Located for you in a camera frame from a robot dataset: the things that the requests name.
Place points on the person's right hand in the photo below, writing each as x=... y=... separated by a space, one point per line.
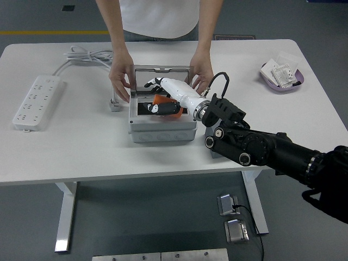
x=119 y=72

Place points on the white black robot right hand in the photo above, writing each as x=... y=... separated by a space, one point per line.
x=179 y=91

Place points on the person's left hand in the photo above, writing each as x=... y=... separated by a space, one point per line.
x=202 y=69

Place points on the orange cylindrical battery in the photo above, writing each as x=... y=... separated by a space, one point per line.
x=159 y=99

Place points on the grey junction box with lid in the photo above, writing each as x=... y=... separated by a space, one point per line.
x=163 y=133

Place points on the person's right forearm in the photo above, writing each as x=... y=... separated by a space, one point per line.
x=114 y=30

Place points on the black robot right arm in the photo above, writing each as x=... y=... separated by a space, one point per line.
x=244 y=146

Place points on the person's left forearm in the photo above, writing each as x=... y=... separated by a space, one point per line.
x=208 y=30

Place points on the silver floor socket box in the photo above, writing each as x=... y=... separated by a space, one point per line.
x=236 y=231
x=227 y=204

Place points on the white power plug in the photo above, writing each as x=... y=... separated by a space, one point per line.
x=114 y=106

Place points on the dark floor plate with text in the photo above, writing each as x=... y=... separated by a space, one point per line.
x=234 y=37

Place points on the white card packet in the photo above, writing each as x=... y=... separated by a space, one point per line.
x=267 y=69

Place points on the person's torso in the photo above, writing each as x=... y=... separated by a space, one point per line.
x=160 y=16

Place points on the grey block with round recess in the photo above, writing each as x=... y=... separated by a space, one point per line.
x=214 y=154

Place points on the yellow floor tape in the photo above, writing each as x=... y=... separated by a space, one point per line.
x=54 y=32

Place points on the purple shallow dish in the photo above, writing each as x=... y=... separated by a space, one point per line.
x=277 y=89

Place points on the black floor hatch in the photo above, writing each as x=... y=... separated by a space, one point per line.
x=68 y=8

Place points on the clear plastic packet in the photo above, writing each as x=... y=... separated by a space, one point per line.
x=288 y=57

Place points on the white power strip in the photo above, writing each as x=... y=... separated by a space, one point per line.
x=35 y=100

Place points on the white table leg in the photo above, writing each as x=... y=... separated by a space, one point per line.
x=66 y=217
x=257 y=206

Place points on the grey metal plate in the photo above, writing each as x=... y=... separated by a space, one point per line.
x=194 y=255
x=125 y=257

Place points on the white wall socket panel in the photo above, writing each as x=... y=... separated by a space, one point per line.
x=284 y=76

